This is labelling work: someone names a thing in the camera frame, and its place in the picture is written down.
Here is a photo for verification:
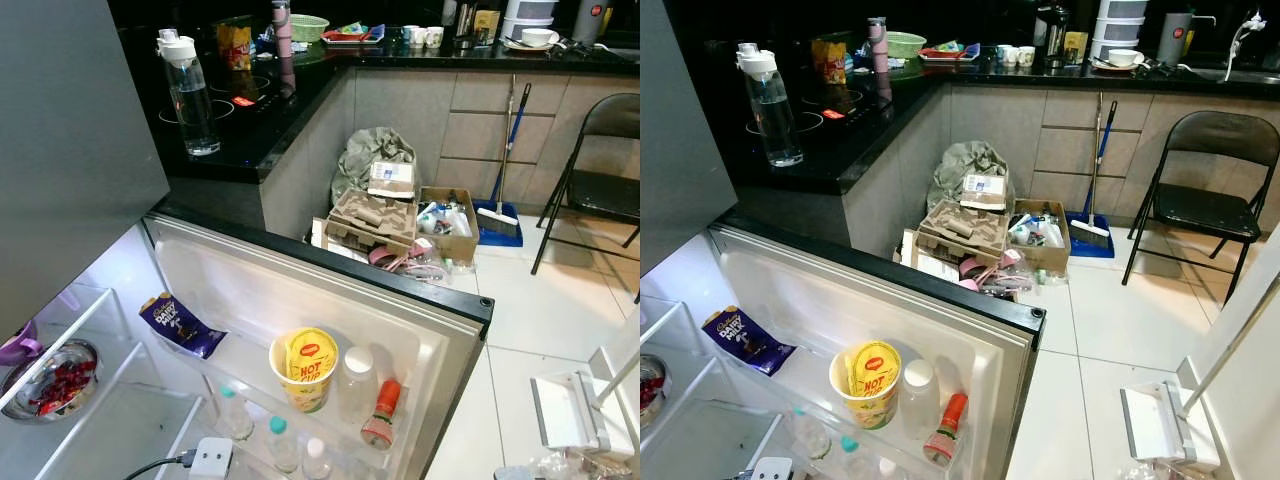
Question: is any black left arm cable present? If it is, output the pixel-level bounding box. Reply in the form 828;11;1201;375
122;450;196;480

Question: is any open cardboard box with bottles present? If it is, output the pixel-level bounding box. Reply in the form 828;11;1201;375
1010;198;1073;274
415;187;481;264

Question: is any steel fridge door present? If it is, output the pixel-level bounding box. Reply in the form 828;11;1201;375
705;213;1046;480
143;203;495;480

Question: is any small bottle green cap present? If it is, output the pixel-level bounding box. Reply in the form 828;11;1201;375
790;405;823;456
218;385;253;441
835;435;869;480
266;415;299;473

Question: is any clear plastic bag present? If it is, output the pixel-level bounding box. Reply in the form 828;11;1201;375
520;448;641;480
1115;460;1201;480

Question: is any grey green plastic sack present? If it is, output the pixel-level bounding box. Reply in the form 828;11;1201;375
928;140;1013;216
332;126;419;206

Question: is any white bowl on saucer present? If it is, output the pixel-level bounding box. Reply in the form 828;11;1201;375
1092;48;1149;73
505;27;566;53

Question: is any sauce bottle red cap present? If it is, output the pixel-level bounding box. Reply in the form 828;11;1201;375
360;378;403;449
924;392;969;467

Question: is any pink ribbon roll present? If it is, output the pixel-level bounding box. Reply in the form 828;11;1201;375
368;240;441;276
958;252;1031;296

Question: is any brown pulp packing tray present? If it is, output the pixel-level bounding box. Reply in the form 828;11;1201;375
918;200;1009;266
327;188;419;258

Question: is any grey steel fridge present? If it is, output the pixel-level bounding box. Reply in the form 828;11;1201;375
640;0;791;480
0;0;216;480

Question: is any pink drink bottle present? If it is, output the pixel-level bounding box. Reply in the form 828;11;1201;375
272;0;296;63
867;16;891;79

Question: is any purple Dairy Milk bag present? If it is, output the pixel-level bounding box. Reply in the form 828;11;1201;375
139;292;228;360
702;306;797;377

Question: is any black folding chair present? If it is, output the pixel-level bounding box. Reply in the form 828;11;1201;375
530;92;641;301
1122;110;1280;304

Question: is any black induction cooktop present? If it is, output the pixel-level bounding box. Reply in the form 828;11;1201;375
155;70;321;141
745;85;901;151

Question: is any steel bowl red food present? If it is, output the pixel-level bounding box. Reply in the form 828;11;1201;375
0;338;103;424
640;352;669;413

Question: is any cardboard parcel white label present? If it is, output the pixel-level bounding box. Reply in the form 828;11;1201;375
367;160;416;201
960;172;1011;213

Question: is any yellow red snack bag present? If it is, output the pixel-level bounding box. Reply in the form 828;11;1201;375
810;38;849;86
217;22;254;73

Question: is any clear bottle white cap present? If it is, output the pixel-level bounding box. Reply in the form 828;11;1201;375
737;42;804;168
156;28;222;157

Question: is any cloudy bottle white cap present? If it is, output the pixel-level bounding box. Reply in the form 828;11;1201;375
897;359;941;441
338;346;379;426

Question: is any grey electric kettle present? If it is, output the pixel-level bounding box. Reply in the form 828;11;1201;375
572;0;613;46
1158;10;1216;69

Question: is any blue red serving tray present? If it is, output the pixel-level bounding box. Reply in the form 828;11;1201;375
322;22;386;46
918;40;979;63

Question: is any white kitchen faucet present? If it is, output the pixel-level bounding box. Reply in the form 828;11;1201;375
1220;8;1263;83

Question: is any purple plastic cup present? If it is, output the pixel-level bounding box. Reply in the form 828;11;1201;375
0;320;43;366

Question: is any noodle cup with yellow lid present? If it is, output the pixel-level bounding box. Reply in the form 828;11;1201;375
829;340;903;431
268;327;341;414

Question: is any black steel thermos jug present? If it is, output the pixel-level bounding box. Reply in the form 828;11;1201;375
1035;5;1069;69
452;0;479;46

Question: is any white stacked food carrier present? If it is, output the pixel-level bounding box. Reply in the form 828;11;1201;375
500;0;557;36
1090;0;1149;56

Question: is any silver handled broom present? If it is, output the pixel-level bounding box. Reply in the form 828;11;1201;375
478;75;521;239
1070;92;1111;246

